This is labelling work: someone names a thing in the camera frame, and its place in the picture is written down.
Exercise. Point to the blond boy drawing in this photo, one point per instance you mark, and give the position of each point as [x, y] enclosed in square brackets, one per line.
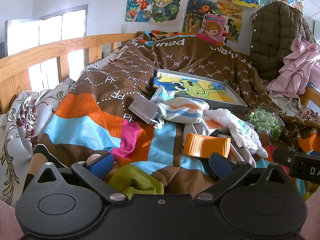
[166, 13]

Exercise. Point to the starry night style painting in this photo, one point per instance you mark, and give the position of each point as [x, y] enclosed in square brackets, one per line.
[196, 9]

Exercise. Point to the olive quilted jacket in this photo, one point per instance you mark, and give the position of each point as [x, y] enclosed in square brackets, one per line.
[275, 26]

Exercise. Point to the blue plastic mask packet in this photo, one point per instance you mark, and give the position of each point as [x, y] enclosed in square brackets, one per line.
[162, 95]

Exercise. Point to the pink cartoon girl drawing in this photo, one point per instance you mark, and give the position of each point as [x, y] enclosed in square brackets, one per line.
[215, 27]

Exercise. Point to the pink shirt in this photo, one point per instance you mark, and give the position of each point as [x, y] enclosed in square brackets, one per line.
[300, 68]

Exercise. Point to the striped pastel cloth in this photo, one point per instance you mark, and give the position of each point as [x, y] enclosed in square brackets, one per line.
[183, 110]

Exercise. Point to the orange white medicine box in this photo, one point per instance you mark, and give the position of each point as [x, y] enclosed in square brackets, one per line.
[214, 126]

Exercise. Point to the orange-haired girl drawing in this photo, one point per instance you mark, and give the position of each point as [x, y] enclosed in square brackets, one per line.
[138, 11]

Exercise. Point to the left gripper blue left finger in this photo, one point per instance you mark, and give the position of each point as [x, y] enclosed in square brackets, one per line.
[100, 164]

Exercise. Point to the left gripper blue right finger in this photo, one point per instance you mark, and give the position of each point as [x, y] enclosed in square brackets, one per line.
[221, 166]

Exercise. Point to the brown patterned colourful blanket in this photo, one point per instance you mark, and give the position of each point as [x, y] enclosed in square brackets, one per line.
[94, 116]

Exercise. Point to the grey tray with cartoon picture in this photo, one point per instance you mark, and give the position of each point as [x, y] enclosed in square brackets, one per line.
[216, 93]

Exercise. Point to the orange knitted cuff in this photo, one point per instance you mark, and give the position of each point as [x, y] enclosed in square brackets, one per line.
[202, 146]

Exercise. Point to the jar of green paper stars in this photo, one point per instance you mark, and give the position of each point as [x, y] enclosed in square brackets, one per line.
[267, 124]

